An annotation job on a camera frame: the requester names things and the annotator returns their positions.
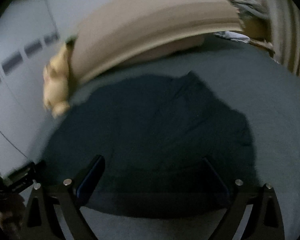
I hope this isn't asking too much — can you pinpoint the grey-blue bed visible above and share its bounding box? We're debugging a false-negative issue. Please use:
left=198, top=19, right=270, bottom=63
left=20, top=34, right=300, bottom=240

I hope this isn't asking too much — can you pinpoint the white crumpled cloth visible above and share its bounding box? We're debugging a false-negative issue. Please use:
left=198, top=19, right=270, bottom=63
left=213, top=30, right=251, bottom=42

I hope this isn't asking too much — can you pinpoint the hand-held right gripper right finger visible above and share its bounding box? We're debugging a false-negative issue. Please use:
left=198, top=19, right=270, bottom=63
left=202, top=156, right=286, bottom=240

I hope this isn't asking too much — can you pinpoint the light pleated curtain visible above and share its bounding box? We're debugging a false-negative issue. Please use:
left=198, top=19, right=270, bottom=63
left=266, top=0, right=300, bottom=85

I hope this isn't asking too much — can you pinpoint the grey clothes pile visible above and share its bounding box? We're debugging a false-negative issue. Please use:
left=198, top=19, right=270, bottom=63
left=220, top=0, right=268, bottom=22

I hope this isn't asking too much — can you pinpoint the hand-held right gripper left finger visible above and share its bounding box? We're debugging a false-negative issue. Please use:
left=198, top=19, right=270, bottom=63
left=17, top=154, right=106, bottom=240

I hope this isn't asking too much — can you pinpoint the person's left hand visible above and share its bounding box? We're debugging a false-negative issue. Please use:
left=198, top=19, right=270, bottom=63
left=0, top=195, right=25, bottom=239

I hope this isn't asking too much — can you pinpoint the dark rectangular wall panel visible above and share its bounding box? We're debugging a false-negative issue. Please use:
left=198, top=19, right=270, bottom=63
left=24, top=41, right=43, bottom=57
left=43, top=32, right=60, bottom=45
left=2, top=52, right=23, bottom=75

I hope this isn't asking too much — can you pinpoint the beige padded headboard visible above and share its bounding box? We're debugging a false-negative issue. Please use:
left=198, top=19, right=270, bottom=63
left=67, top=0, right=245, bottom=88

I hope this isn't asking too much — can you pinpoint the dark navy garment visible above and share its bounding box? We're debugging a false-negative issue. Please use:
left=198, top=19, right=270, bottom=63
left=41, top=71, right=259, bottom=219

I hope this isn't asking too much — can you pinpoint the yellow plush toy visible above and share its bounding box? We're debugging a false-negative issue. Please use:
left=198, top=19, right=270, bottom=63
left=42, top=36, right=78, bottom=119

